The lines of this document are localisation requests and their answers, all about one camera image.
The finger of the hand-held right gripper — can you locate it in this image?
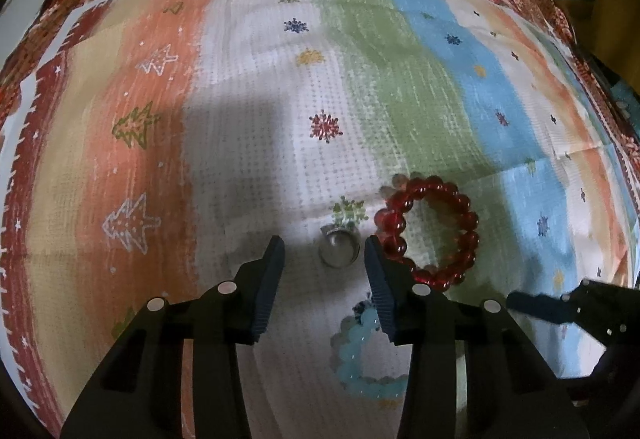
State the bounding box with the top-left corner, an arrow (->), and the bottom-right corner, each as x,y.
506,290 -> 577,325

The striped pastel cloth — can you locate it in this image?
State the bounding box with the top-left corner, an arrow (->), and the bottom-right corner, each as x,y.
0,0 -> 640,439

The light blue cloth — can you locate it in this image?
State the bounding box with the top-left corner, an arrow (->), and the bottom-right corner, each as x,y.
612,81 -> 640,120

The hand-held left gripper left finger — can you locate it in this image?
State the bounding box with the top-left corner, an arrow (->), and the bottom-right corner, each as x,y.
60,235 -> 286,439

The silver ring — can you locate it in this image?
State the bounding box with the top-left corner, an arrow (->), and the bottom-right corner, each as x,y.
318,226 -> 362,269

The dark red bead bracelet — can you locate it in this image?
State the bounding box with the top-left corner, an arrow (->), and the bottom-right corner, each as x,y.
374,174 -> 481,293

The light blue bead bracelet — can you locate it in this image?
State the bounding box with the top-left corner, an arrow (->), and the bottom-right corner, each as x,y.
329,298 -> 412,401

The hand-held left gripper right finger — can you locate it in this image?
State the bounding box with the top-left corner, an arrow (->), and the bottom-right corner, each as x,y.
364,234 -> 589,439

